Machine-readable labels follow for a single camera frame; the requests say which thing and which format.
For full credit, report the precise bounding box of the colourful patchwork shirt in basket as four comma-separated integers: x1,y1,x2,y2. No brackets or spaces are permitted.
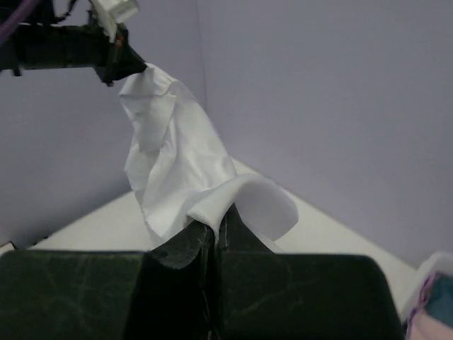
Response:
426,276,452,320

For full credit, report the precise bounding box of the pink shirt in basket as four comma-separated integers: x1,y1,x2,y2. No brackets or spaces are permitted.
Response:
406,272,452,339

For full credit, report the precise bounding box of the white long sleeve shirt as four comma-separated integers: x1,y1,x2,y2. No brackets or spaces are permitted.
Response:
119,64,299,243

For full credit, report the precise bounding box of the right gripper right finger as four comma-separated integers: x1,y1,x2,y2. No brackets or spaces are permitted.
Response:
216,207,404,339

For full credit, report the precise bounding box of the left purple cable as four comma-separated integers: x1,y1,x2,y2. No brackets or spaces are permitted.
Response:
0,0,40,47

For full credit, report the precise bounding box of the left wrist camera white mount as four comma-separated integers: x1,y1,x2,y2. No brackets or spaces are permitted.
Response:
90,0,139,43

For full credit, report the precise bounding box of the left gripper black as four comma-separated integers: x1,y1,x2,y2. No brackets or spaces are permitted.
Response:
1,24,147,85

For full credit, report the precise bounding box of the white plastic basket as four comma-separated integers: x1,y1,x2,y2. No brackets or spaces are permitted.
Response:
398,252,452,339

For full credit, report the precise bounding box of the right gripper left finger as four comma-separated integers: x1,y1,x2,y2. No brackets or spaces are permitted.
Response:
123,222,215,339

